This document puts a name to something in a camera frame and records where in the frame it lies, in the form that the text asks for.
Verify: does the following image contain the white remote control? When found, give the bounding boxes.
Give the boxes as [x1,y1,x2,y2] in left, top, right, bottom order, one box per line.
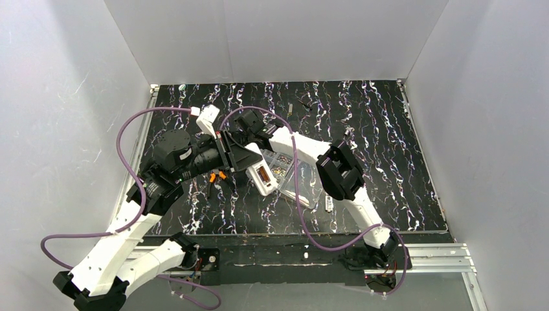
[245,143,278,196]

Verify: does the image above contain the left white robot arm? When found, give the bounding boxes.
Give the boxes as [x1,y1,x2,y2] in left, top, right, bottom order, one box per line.
[53,130,263,310]

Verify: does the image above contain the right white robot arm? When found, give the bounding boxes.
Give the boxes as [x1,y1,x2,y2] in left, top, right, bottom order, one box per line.
[231,106,404,266]

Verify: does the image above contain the clear plastic screw box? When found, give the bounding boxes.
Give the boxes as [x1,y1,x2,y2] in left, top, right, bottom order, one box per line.
[262,150,324,209]

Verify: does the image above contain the black hex key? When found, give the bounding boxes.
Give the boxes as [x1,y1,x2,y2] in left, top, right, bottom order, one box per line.
[297,98,311,111]

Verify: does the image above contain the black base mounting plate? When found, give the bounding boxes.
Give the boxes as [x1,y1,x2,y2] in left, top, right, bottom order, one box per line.
[190,234,412,286]

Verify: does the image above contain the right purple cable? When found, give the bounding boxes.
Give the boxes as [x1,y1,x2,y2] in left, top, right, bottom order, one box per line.
[218,106,409,298]

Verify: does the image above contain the purple cable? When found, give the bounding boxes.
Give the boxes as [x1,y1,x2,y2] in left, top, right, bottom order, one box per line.
[40,107,222,311]
[218,106,409,298]

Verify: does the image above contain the orange handled pliers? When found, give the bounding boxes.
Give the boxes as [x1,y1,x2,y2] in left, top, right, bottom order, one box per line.
[205,170,237,199]

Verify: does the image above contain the aluminium frame rail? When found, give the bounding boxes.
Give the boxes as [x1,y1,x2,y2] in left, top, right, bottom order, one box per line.
[79,85,161,311]

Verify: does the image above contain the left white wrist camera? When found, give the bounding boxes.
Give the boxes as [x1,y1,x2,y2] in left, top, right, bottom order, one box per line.
[190,104,219,137]

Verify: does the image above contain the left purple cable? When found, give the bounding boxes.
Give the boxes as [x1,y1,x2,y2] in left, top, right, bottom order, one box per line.
[40,107,222,311]

